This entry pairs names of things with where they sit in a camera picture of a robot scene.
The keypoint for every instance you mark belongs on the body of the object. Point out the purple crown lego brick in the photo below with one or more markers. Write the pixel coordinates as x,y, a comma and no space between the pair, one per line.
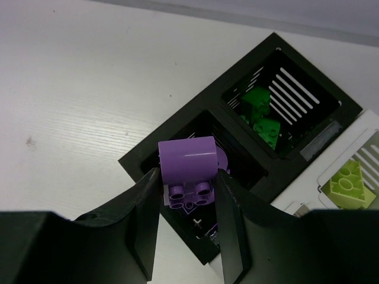
222,159

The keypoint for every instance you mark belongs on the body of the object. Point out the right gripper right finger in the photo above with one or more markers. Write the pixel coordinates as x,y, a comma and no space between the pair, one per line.
262,244

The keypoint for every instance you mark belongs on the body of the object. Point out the dark green lego piece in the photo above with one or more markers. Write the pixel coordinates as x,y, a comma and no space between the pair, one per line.
255,104

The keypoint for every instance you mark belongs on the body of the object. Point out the purple rounded lego brick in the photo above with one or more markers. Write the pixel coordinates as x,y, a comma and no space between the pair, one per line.
188,167

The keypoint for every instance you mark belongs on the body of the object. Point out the purple lego plate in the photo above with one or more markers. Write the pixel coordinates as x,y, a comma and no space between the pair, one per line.
201,220

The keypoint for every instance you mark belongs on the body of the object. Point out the black slotted container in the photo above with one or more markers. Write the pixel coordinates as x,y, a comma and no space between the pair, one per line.
311,110

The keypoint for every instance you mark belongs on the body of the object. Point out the dark green square lego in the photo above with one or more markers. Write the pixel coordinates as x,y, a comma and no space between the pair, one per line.
268,130

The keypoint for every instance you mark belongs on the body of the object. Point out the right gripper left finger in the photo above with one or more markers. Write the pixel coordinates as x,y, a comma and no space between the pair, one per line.
114,243

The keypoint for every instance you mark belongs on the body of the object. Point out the lime green lego brick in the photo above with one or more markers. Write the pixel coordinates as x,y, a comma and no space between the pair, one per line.
346,188

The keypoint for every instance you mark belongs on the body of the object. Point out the white slotted container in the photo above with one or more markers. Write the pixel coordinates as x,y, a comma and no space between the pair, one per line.
359,143

